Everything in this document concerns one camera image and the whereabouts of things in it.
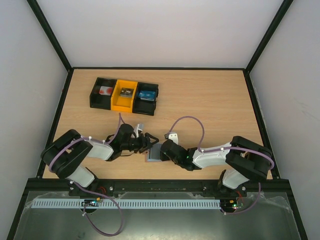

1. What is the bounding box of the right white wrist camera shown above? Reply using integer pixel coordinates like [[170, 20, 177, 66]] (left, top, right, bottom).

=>
[[164, 132, 179, 145]]

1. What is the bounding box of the right black bin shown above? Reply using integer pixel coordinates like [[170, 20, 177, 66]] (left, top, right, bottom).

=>
[[132, 82, 159, 116]]

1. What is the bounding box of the blue VIP card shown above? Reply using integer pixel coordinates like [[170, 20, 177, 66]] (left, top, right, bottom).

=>
[[138, 90, 156, 101]]

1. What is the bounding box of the left black bin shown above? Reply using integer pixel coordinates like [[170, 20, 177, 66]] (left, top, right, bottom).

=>
[[89, 77, 117, 110]]

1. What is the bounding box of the black aluminium frame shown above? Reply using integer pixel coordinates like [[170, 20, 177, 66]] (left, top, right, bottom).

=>
[[7, 0, 308, 240]]

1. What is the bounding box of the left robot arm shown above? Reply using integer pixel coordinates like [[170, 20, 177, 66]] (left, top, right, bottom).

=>
[[40, 123, 159, 191]]

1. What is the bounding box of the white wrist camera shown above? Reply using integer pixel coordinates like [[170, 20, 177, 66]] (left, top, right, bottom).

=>
[[164, 132, 179, 145], [133, 123, 144, 138]]

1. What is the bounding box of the light blue cable duct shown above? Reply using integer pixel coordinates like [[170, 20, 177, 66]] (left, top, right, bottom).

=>
[[31, 198, 221, 210]]

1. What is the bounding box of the metal front plate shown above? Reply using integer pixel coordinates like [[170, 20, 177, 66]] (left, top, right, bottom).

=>
[[14, 191, 300, 240]]

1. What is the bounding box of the black bin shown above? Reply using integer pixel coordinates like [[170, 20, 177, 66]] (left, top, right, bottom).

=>
[[132, 82, 159, 116], [89, 77, 117, 110]]

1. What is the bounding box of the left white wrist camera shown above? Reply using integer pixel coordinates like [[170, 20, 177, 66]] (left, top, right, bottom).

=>
[[133, 123, 144, 138]]

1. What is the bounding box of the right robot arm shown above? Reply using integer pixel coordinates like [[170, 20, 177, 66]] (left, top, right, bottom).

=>
[[160, 136, 275, 196]]

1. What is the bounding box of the yellow bin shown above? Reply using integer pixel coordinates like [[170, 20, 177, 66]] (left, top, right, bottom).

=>
[[110, 79, 138, 113]]

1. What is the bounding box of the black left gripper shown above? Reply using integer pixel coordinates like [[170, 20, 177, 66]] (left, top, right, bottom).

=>
[[121, 133, 159, 154]]

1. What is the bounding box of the white red card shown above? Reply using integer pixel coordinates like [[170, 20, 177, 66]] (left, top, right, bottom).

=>
[[98, 86, 113, 96]]

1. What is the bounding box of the dark card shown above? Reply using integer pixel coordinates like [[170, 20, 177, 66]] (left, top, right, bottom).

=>
[[119, 87, 134, 98]]

